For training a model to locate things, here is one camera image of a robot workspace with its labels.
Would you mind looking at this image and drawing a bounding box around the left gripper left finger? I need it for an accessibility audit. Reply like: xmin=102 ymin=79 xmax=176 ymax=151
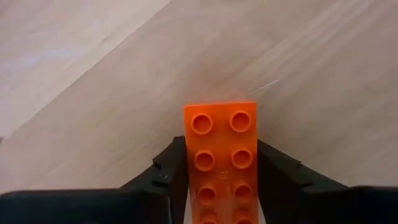
xmin=119 ymin=136 xmax=190 ymax=224

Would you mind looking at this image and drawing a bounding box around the orange 2x4 toy brick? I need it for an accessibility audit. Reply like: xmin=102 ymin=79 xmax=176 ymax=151
xmin=183 ymin=100 xmax=259 ymax=224

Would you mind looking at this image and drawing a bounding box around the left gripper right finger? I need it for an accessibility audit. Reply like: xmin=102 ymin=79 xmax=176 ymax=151
xmin=256 ymin=139 xmax=349 ymax=224

